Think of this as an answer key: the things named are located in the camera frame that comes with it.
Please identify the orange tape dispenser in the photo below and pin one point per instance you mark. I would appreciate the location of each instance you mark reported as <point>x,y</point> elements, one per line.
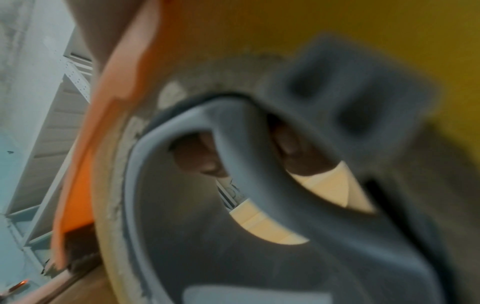
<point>262,267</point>

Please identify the brown cardboard box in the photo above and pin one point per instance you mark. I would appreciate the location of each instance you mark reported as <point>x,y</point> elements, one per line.
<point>86,288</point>

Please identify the white metal shelving unit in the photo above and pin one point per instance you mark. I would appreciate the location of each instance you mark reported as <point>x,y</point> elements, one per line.
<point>52,142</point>

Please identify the yellowish clear tape roll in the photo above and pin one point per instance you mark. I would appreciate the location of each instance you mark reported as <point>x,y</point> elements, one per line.
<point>375,23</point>

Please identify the person's right hand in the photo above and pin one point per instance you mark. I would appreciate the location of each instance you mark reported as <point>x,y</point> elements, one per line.
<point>97,26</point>

